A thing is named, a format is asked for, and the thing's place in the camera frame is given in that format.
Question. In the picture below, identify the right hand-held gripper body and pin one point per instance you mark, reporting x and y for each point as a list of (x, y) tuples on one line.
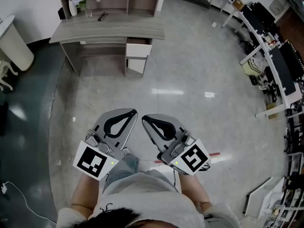
[(193, 158)]

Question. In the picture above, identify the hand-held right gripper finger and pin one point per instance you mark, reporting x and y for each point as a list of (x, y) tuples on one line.
[(155, 139), (171, 120)]

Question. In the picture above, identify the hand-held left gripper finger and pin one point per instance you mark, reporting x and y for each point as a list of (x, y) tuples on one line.
[(129, 129), (104, 120)]

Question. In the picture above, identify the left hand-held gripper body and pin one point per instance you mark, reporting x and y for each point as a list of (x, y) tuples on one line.
[(95, 161)]

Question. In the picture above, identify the person's left forearm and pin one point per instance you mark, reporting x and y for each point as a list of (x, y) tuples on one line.
[(83, 193)]

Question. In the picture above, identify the person's right forearm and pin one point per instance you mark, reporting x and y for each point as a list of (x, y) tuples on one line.
[(192, 189)]

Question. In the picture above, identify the grey wooden desk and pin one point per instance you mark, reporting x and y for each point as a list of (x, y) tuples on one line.
[(107, 30)]

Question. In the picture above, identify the small white office desk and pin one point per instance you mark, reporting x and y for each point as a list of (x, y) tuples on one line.
[(227, 19)]

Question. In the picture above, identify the person's left grey sneaker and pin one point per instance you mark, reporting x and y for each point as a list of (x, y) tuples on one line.
[(126, 151)]

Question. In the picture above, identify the person's blue jeans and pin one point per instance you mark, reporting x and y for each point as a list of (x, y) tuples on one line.
[(123, 170)]

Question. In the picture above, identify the person's grey shirt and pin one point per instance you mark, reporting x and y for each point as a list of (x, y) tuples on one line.
[(147, 198)]

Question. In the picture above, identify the white cabinet door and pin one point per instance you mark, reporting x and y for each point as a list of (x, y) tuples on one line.
[(136, 65)]

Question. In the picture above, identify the white flat boards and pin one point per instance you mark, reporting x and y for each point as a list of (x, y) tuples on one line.
[(261, 196)]

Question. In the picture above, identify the flat cardboard piece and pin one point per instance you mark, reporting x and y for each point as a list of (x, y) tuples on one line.
[(270, 107)]

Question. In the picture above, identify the pale yellow storage box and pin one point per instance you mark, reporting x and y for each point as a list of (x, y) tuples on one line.
[(249, 68)]

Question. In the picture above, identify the small white floor box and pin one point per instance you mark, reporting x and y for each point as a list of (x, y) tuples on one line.
[(214, 24)]

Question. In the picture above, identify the black eyeglasses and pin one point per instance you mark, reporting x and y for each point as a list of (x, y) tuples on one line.
[(104, 14)]

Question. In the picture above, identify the metal storage rack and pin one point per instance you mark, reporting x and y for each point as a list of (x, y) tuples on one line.
[(294, 193)]

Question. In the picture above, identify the clear drinking glass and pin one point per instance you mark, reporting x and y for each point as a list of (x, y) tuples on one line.
[(88, 12)]

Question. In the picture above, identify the white ornate furniture legs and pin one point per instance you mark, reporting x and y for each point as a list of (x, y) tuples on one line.
[(6, 68)]

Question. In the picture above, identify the small black box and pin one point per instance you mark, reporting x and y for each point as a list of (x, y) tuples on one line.
[(61, 13)]

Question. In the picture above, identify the white vase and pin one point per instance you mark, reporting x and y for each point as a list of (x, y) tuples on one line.
[(73, 8)]

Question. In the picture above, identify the small cardboard box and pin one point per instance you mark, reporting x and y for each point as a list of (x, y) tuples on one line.
[(238, 2)]

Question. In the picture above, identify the white wall panel box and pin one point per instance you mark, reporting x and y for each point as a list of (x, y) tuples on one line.
[(275, 5)]

